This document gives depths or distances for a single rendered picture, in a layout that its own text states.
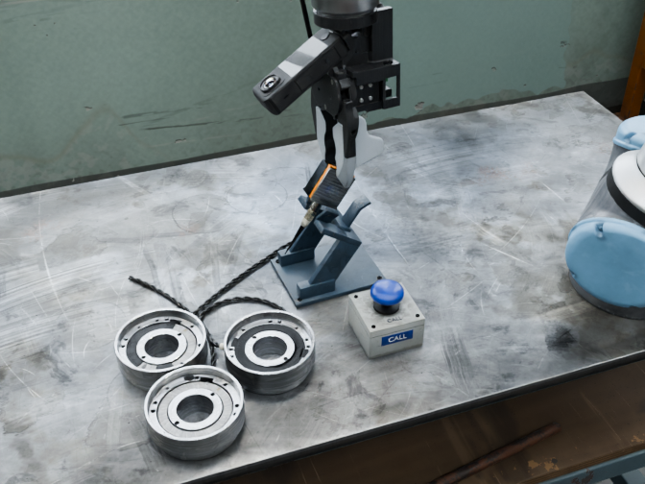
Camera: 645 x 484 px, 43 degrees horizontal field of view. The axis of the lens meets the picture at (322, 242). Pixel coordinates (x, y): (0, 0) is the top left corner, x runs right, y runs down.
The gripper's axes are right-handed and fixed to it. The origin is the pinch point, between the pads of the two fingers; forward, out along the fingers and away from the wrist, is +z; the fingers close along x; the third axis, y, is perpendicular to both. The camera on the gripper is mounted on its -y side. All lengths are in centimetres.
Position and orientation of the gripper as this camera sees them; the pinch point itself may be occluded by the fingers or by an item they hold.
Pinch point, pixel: (334, 174)
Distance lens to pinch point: 101.8
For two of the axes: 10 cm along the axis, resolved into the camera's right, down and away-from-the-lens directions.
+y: 8.9, -2.7, 3.6
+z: 0.4, 8.5, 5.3
